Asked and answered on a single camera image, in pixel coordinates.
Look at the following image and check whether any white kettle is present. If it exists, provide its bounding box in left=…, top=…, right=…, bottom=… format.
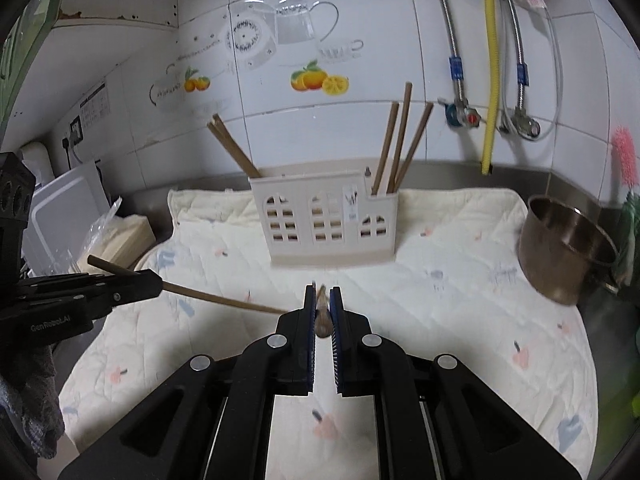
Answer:
left=20, top=141, right=54, bottom=182

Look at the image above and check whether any cream plastic utensil holder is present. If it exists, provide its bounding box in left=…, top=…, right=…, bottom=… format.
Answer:
left=248, top=167, right=401, bottom=267

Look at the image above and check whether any black and white wall label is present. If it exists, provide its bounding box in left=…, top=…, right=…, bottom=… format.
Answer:
left=80, top=81, right=111, bottom=132

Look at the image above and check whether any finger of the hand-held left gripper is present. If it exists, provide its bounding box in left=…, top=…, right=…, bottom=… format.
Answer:
left=17, top=269, right=163, bottom=295
left=0, top=287, right=165, bottom=333

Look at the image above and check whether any steel pot with black handle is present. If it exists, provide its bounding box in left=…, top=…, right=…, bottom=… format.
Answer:
left=516, top=194, right=622, bottom=307

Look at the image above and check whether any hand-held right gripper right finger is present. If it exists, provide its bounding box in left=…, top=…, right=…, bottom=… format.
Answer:
left=329, top=285, right=583, bottom=480

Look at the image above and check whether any clear plastic tube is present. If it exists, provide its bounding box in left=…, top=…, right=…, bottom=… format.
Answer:
left=520, top=0, right=565, bottom=140

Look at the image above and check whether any bagged pack of wooden sticks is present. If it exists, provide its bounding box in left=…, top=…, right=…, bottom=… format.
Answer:
left=79, top=196, right=157, bottom=273

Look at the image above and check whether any green glass jar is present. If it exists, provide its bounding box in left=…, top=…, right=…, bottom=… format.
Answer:
left=616, top=194, right=640, bottom=288

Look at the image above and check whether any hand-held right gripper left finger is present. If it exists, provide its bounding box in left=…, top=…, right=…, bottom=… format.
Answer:
left=57, top=285, right=318, bottom=480

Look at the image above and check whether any green wall cabinet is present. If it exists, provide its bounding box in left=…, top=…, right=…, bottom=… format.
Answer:
left=0, top=0, right=72, bottom=128

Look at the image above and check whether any person's left forearm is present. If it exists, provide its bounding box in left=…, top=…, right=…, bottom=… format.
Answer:
left=0, top=344, right=67, bottom=457

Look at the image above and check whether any braided metal hose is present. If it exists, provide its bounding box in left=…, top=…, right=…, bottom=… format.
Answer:
left=496, top=0, right=532, bottom=117
left=427, top=0, right=467, bottom=107

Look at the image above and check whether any red-handled water valve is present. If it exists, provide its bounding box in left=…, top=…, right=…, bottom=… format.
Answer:
left=439, top=98, right=487, bottom=130

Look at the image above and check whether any pink bottle brush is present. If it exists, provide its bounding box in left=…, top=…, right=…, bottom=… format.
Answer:
left=610, top=126, right=640, bottom=198

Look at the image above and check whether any printed quilted mat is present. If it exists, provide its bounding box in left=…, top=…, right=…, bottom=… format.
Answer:
left=59, top=187, right=601, bottom=480

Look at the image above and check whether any yellow gas hose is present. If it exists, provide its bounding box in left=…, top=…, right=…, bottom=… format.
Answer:
left=480, top=0, right=502, bottom=177

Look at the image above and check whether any metal water valve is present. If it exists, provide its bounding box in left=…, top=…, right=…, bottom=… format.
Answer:
left=499, top=109, right=542, bottom=141

